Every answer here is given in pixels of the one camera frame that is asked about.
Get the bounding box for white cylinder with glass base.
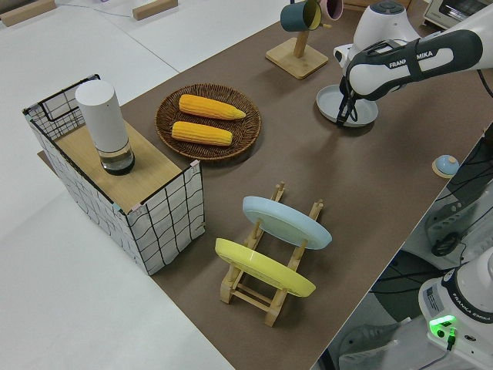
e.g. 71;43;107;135
74;79;136;177

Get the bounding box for yellow corn cob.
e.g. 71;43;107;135
179;94;247;122
170;120;234;148

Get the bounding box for gray round plate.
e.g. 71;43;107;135
316;85;380;129

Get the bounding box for black coiled cable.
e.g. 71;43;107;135
431;230;464;258

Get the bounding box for black arm wrist cable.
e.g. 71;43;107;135
476;66;493;98

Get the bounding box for white toaster oven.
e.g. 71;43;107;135
423;0;493;30

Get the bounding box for dark teal mug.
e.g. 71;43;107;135
280;0;323;33

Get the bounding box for wooden dish rack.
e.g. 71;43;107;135
219;181;325;328

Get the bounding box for light blue plate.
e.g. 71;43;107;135
242;195;333;251

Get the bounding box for brown wicker basket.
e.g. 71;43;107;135
155;82;263;161

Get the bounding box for wooden mug rack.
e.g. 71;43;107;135
265;22;330;81

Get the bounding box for black base cables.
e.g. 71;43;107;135
442;138;493;240

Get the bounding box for wire basket with wooden shelf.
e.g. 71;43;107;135
22;73;206;277

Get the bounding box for wooden block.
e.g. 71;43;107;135
132;0;180;21
0;0;57;28

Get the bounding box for brown table mat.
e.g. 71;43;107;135
36;0;493;370

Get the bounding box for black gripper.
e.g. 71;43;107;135
335;72;360;129

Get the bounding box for yellow plate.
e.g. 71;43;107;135
214;237;317;298

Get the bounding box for pink mug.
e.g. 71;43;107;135
320;0;346;21

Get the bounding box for blue service bell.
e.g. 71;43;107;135
431;154;460;180

